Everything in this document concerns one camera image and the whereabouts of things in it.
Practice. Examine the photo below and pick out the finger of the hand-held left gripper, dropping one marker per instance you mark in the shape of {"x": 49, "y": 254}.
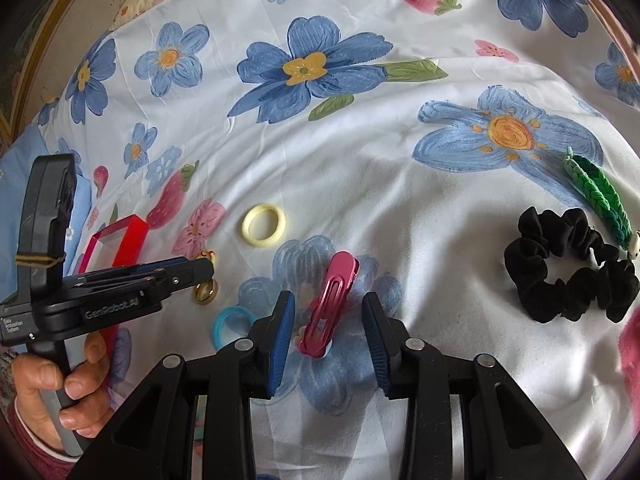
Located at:
{"x": 190, "y": 277}
{"x": 140, "y": 272}

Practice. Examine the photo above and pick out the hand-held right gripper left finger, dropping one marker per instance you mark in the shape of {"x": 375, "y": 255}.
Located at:
{"x": 280, "y": 345}

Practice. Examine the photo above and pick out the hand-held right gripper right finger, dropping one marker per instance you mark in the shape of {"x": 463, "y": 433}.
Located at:
{"x": 377, "y": 350}

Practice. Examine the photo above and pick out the red jewelry box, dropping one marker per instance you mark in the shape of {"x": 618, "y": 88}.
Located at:
{"x": 130, "y": 242}

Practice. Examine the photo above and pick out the pink snap hair clip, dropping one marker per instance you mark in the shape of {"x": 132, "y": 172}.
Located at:
{"x": 332, "y": 285}

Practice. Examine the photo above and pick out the person's left forearm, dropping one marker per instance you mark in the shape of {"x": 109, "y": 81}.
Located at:
{"x": 30, "y": 460}

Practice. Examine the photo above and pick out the person's left hand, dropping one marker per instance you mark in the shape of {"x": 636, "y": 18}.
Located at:
{"x": 40, "y": 385}

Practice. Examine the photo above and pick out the light blue flowered pillow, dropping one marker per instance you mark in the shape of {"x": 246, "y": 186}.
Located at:
{"x": 15, "y": 195}

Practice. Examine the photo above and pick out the black scrunchie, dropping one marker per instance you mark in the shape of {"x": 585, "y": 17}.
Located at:
{"x": 530, "y": 270}

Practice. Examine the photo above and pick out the gold wooden frame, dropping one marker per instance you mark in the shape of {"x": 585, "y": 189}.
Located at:
{"x": 30, "y": 60}

